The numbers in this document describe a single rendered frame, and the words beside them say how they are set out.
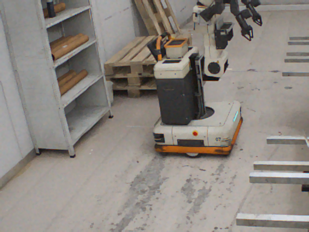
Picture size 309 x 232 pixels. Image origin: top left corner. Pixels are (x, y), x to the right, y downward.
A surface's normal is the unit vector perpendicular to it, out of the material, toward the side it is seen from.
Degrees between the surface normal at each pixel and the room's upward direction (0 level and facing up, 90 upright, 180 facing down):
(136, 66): 90
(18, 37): 90
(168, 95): 90
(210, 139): 90
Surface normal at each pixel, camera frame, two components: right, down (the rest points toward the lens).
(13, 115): 0.93, 0.00
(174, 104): -0.33, 0.42
